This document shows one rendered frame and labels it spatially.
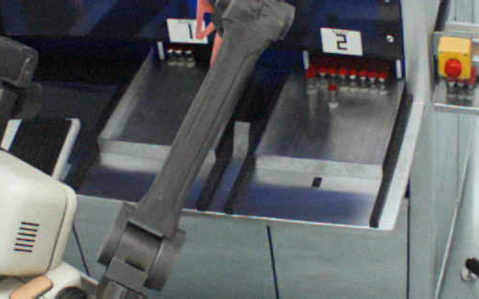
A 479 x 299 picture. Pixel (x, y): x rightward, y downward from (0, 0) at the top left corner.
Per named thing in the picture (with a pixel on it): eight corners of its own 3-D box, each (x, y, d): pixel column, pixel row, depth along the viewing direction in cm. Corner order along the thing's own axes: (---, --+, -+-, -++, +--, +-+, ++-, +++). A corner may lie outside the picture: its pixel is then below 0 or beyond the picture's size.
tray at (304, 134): (297, 69, 252) (295, 56, 250) (409, 79, 244) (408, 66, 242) (256, 167, 227) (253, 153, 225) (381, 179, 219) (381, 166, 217)
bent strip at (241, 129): (239, 144, 234) (235, 120, 230) (253, 145, 233) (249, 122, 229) (217, 189, 223) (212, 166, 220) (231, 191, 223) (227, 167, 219)
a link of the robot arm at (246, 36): (236, -24, 151) (302, 8, 152) (229, -20, 165) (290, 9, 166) (94, 268, 154) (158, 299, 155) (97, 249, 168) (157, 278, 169)
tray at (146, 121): (153, 60, 262) (151, 47, 260) (262, 66, 254) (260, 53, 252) (99, 151, 237) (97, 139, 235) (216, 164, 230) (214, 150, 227)
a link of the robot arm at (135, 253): (100, 286, 153) (134, 303, 153) (129, 221, 154) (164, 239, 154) (98, 279, 162) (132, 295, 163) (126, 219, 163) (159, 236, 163)
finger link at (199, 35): (189, 49, 207) (214, 8, 202) (179, 28, 212) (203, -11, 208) (221, 58, 210) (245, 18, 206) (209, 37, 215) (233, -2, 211)
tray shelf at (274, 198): (135, 65, 265) (134, 59, 264) (430, 89, 244) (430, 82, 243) (58, 199, 230) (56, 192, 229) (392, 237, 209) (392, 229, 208)
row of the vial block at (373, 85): (310, 82, 247) (308, 64, 244) (388, 90, 242) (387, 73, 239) (308, 88, 245) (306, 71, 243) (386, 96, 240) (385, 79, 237)
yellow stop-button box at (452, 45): (442, 58, 236) (440, 30, 232) (472, 61, 234) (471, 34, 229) (437, 78, 230) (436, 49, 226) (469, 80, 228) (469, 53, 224)
